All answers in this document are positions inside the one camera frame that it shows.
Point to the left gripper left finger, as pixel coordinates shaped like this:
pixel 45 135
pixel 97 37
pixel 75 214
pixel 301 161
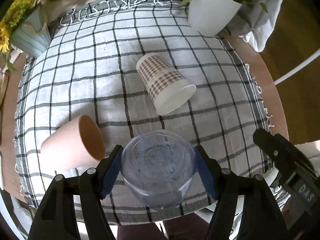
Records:
pixel 94 185

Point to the pink plastic cup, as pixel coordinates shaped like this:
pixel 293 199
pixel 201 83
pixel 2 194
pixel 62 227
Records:
pixel 76 144

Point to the light blue ribbed vase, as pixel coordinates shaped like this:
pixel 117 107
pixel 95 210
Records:
pixel 32 36

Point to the crumpled grey clothes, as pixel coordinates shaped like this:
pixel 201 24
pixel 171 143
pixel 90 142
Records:
pixel 261 211

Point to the white plant pot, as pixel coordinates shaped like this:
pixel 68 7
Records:
pixel 209 17

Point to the plaid paper cup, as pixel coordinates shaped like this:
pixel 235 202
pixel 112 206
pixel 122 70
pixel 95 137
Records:
pixel 166 86

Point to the checkered grey white tablecloth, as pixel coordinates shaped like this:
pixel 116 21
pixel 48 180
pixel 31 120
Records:
pixel 90 69

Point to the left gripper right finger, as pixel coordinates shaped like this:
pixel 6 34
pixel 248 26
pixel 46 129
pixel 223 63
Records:
pixel 214 181

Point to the clear plastic cup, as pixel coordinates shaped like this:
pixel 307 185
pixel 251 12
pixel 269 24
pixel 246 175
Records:
pixel 158 167

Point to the white curved pole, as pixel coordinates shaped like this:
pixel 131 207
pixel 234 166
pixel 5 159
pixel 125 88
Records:
pixel 295 70

